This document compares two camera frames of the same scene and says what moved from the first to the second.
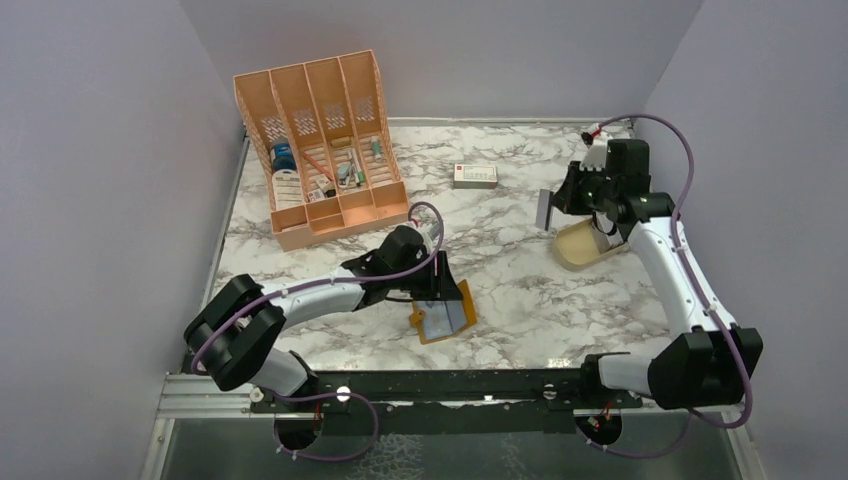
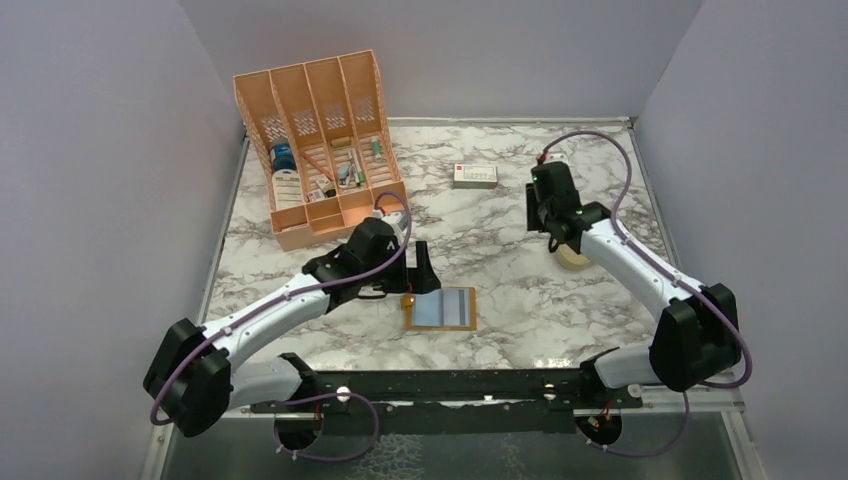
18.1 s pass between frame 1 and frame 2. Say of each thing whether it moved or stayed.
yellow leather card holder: moved
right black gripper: moved
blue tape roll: stayed
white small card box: stayed
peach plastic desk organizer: stayed
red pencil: stayed
